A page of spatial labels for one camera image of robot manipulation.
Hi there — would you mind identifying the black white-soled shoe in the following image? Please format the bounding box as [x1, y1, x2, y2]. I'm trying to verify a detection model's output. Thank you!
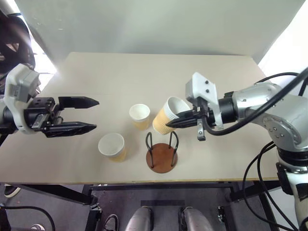
[4, 183, 22, 199]

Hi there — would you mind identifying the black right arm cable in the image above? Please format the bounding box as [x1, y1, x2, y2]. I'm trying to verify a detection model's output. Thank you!
[203, 67, 308, 136]

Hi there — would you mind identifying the black metal table frame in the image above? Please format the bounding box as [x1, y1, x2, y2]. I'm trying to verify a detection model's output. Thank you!
[0, 177, 276, 231]

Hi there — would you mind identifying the grey rounded leg cover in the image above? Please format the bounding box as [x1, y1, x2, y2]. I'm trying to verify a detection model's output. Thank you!
[180, 206, 213, 231]
[125, 206, 155, 231]

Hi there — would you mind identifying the black sneaker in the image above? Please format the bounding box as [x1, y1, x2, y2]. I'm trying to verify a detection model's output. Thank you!
[104, 214, 119, 231]

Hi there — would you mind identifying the wire cup holder wooden base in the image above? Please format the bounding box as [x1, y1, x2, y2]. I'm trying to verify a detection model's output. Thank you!
[145, 131, 180, 174]

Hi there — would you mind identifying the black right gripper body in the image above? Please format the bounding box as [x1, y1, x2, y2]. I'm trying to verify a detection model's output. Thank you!
[192, 96, 215, 142]

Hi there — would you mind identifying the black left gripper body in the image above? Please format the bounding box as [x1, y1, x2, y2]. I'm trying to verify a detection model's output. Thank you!
[23, 96, 64, 132]

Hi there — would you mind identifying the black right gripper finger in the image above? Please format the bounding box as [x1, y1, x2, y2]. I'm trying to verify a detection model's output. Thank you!
[175, 109, 196, 119]
[166, 117, 199, 128]

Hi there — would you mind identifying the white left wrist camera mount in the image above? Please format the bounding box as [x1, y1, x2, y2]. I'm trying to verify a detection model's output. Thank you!
[4, 63, 42, 135]

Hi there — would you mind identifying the black floor cable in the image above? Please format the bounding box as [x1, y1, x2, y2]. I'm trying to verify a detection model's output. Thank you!
[0, 204, 54, 231]

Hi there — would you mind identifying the ribbed yellow paper cup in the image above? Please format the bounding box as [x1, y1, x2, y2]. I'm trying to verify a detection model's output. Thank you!
[152, 96, 191, 136]

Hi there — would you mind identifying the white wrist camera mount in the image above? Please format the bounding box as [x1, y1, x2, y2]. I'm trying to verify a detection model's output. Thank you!
[4, 63, 42, 135]
[185, 72, 223, 128]

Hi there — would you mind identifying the smooth yellow paper cup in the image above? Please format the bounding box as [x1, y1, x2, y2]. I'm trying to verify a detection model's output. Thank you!
[97, 132, 127, 163]
[128, 103, 151, 131]

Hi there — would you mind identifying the black robot body cable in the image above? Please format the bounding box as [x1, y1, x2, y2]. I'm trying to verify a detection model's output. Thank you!
[242, 141, 301, 231]

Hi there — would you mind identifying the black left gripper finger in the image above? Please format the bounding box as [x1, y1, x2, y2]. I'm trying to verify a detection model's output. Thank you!
[44, 121, 98, 139]
[58, 96, 100, 111]

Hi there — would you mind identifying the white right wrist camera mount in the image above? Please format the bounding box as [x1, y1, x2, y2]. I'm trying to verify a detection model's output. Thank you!
[185, 72, 223, 128]

